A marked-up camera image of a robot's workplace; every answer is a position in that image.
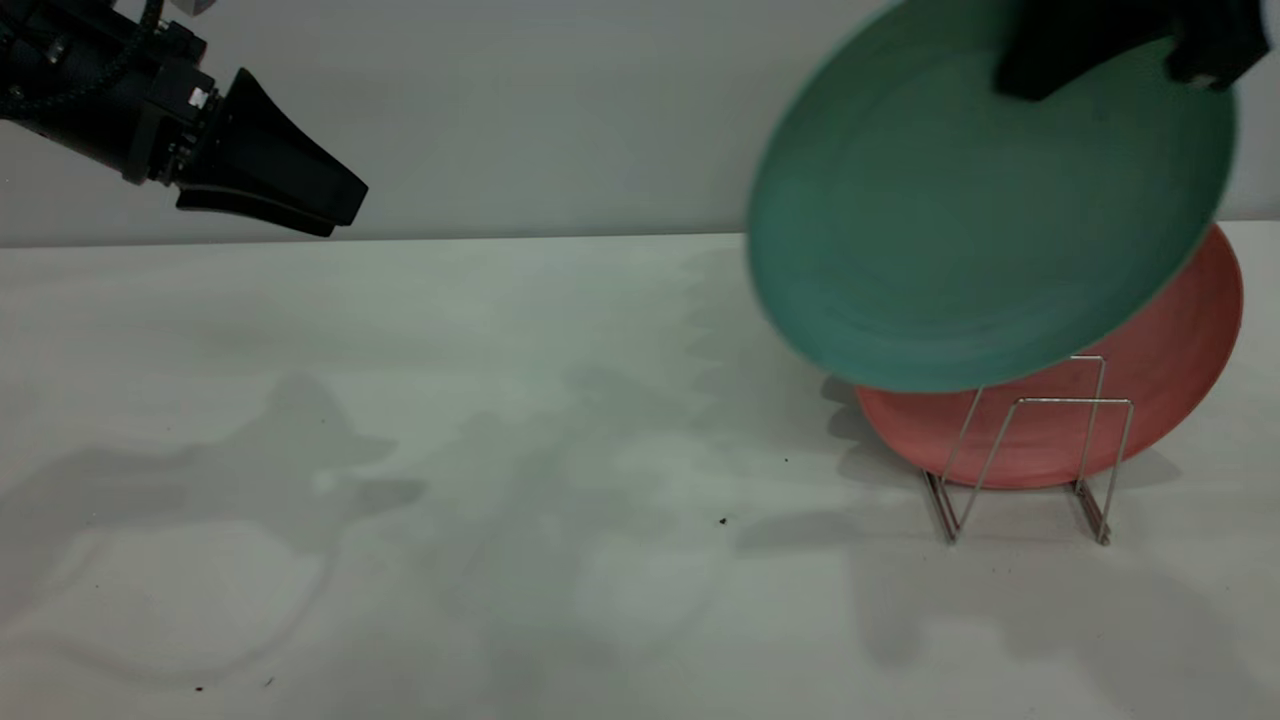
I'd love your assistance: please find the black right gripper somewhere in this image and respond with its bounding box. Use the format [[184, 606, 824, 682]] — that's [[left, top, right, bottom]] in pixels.
[[995, 0, 1271, 101]]

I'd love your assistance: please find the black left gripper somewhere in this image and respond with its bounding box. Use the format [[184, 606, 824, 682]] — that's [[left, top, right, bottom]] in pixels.
[[125, 25, 369, 238]]

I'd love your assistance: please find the green round plate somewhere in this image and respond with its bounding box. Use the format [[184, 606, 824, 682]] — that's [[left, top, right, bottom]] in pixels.
[[748, 0, 1239, 394]]

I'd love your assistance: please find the pink round plate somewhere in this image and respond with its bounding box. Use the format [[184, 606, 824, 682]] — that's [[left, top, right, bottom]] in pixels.
[[855, 225, 1244, 491]]

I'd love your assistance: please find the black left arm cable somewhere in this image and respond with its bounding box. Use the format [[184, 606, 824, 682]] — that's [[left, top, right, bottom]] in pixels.
[[0, 0, 166, 113]]

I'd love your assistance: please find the metal wire plate rack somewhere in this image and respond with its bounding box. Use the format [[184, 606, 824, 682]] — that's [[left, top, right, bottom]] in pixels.
[[925, 354, 1136, 546]]

